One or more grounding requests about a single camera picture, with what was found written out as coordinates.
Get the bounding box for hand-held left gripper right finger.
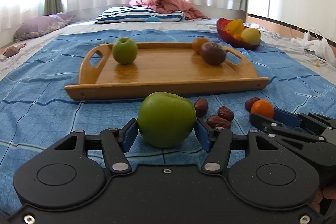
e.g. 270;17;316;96
195;118;286;174

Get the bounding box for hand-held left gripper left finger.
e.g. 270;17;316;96
50;118;139;174

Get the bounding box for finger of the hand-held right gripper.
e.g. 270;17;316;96
249;113;326;147
274;108;336;132

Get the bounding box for small tangerine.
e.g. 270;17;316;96
250;99;275;119

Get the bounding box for dried red date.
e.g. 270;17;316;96
217;106;234;122
194;98;209;118
206;115;231;129
245;97;260;111

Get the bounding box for green apple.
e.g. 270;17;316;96
112;37;138;65
137;91;197;149

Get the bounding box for wooden tray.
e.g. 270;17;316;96
64;42;270;101

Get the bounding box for large orange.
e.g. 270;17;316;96
192;38;210;54

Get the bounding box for person's right hand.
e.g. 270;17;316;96
314;182;336;211

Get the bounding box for white crumpled clothes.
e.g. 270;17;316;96
290;36;336;68

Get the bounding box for red glass bowl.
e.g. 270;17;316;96
217;18;261;51

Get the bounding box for yellow pear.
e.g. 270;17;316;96
240;27;261;45

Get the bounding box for yellow starfruit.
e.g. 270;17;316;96
224;19;247;37

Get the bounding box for blue plaid blanket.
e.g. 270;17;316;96
0;28;336;214

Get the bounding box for light grey bed sheet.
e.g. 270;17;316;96
0;5;336;77

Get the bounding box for blue white striped pillow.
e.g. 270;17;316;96
95;6;185;24

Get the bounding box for pink quilt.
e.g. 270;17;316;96
129;0;210;20

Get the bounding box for purple pillow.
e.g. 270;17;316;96
14;13;76;42

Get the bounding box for dusty pink garment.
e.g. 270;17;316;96
0;43;27;59

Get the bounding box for white charger with cable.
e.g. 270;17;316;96
289;26;324;41

